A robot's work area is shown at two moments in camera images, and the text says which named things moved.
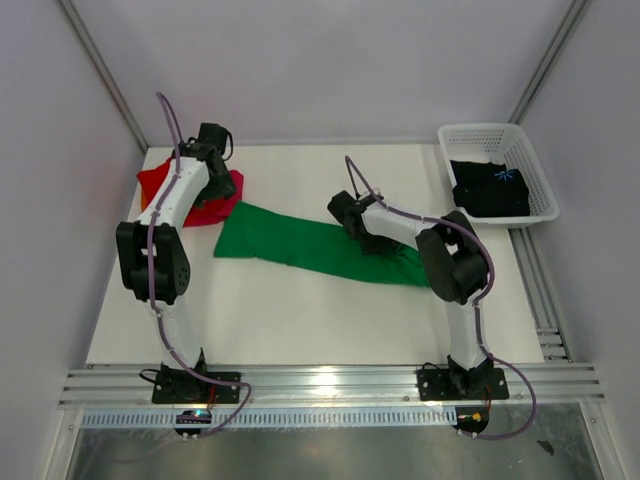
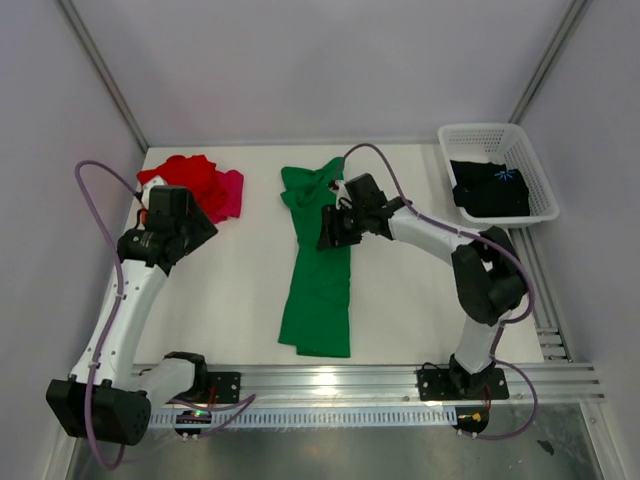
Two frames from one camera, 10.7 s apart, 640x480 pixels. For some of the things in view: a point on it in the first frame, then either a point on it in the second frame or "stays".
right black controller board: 471,419 stays
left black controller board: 192,417 stays
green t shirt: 252,233 → 316,312
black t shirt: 488,189 stays
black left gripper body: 219,187 → 195,229
